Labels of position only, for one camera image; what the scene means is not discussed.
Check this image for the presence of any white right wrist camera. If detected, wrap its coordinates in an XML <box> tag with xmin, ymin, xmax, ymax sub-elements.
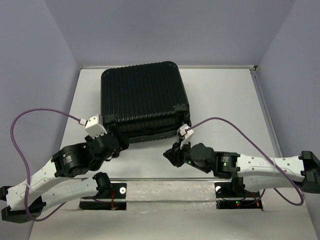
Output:
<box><xmin>177</xmin><ymin>124</ymin><xmax>194</xmax><ymax>149</ymax></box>

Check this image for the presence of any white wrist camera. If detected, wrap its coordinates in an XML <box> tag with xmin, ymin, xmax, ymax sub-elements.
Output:
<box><xmin>177</xmin><ymin>124</ymin><xmax>194</xmax><ymax>149</ymax></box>
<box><xmin>84</xmin><ymin>114</ymin><xmax>108</xmax><ymax>139</ymax></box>

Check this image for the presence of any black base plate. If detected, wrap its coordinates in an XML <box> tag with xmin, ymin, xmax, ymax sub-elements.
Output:
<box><xmin>215</xmin><ymin>182</ymin><xmax>263</xmax><ymax>210</ymax></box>
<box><xmin>79</xmin><ymin>182</ymin><xmax>127</xmax><ymax>211</ymax></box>

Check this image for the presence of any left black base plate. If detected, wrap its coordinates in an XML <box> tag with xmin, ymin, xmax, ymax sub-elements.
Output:
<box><xmin>79</xmin><ymin>182</ymin><xmax>127</xmax><ymax>211</ymax></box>

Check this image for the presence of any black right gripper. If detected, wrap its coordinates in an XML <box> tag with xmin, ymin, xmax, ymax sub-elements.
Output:
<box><xmin>163</xmin><ymin>137</ymin><xmax>211</xmax><ymax>174</ymax></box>

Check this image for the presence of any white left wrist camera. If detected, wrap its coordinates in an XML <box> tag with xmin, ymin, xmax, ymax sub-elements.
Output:
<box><xmin>84</xmin><ymin>114</ymin><xmax>108</xmax><ymax>139</ymax></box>

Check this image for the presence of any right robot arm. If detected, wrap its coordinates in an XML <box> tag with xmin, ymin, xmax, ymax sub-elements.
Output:
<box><xmin>163</xmin><ymin>142</ymin><xmax>320</xmax><ymax>196</ymax></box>

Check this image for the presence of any black hard-shell suitcase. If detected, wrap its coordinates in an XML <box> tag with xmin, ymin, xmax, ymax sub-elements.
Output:
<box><xmin>100</xmin><ymin>61</ymin><xmax>191</xmax><ymax>144</ymax></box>

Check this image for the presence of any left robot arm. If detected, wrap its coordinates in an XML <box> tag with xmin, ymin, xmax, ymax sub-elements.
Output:
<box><xmin>0</xmin><ymin>124</ymin><xmax>129</xmax><ymax>224</ymax></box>

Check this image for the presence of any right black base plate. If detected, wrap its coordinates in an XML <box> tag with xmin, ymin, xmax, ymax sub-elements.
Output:
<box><xmin>215</xmin><ymin>182</ymin><xmax>263</xmax><ymax>210</ymax></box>

